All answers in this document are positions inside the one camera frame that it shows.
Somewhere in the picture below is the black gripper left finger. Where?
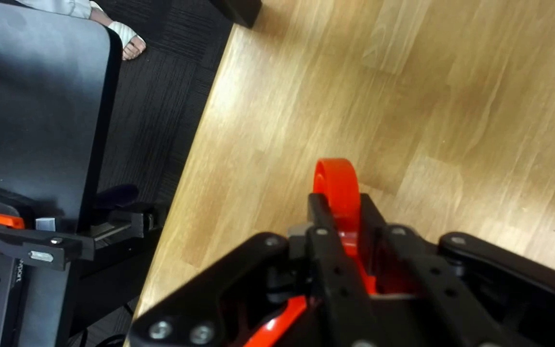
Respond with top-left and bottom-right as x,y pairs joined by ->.
129,191 -> 383,347

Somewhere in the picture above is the person's foot in sandal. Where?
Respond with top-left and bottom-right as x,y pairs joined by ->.
88,4 -> 150,63

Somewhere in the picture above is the red toy kettle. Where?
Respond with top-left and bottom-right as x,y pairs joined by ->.
244,156 -> 416,347

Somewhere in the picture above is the black clamp orange handle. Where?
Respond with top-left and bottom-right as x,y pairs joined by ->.
0,210 -> 158,274

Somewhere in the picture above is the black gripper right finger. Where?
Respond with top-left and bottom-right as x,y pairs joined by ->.
356,191 -> 555,347

